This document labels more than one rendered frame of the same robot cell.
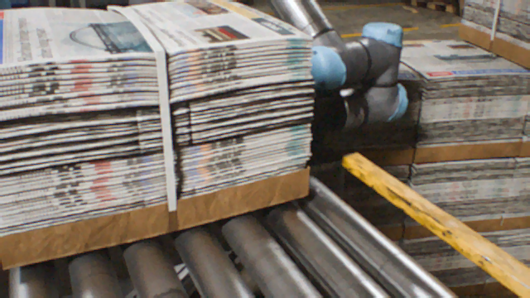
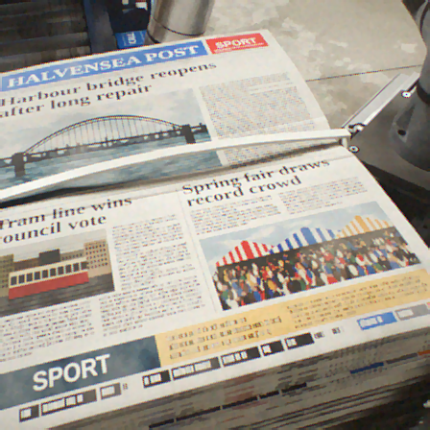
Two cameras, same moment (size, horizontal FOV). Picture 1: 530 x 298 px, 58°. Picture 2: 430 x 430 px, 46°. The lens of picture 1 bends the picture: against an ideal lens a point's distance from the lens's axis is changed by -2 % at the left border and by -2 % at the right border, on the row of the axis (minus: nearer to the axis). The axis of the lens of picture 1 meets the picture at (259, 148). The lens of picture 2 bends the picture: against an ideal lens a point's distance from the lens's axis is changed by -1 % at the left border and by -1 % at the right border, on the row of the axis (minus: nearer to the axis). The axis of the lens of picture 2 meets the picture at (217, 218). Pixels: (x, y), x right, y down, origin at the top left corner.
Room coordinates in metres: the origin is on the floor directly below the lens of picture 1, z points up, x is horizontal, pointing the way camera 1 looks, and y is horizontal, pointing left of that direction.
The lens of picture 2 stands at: (0.70, -0.13, 1.28)
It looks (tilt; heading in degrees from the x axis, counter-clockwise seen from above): 46 degrees down; 100
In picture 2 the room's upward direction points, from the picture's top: straight up
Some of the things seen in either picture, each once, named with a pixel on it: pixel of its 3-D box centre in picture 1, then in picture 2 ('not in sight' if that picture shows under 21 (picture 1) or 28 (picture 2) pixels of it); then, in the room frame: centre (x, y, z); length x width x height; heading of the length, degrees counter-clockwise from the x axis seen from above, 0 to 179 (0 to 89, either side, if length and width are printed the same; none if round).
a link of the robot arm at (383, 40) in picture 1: (374, 55); not in sight; (0.89, -0.22, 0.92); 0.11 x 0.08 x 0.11; 128
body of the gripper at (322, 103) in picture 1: (307, 112); not in sight; (0.83, -0.09, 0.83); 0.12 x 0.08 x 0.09; 116
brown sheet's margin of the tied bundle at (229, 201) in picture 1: (217, 150); not in sight; (0.66, 0.06, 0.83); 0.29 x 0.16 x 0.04; 25
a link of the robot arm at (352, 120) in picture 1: (344, 110); not in sight; (0.86, -0.16, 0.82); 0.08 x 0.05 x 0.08; 26
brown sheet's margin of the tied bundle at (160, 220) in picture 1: (145, 165); not in sight; (0.62, 0.16, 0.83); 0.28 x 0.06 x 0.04; 25
